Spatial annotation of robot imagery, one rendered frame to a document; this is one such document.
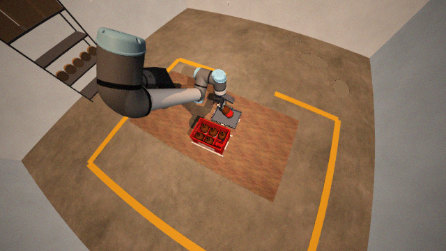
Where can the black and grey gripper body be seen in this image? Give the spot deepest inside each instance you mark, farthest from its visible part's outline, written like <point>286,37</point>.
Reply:
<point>218,99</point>

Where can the dark red open crate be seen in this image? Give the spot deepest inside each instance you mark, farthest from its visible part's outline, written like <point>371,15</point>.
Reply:
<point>218,145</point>

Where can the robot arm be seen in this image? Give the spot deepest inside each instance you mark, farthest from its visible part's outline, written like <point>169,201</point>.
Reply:
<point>120,65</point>

